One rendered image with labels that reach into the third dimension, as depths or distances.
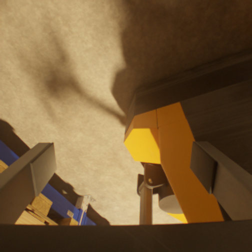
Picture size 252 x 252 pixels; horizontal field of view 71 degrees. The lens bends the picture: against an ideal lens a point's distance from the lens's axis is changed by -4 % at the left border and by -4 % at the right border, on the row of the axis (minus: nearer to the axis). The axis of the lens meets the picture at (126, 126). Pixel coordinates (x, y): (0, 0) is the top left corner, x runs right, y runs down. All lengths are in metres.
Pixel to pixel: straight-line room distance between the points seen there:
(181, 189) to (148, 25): 0.66
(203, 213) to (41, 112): 1.04
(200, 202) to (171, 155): 0.15
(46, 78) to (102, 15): 0.44
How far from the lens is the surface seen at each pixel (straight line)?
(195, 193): 0.43
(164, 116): 0.64
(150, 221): 0.75
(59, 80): 1.04
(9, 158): 1.32
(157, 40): 0.88
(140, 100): 0.80
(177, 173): 0.46
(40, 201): 1.35
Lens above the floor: 0.85
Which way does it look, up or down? 51 degrees down
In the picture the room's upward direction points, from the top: 171 degrees counter-clockwise
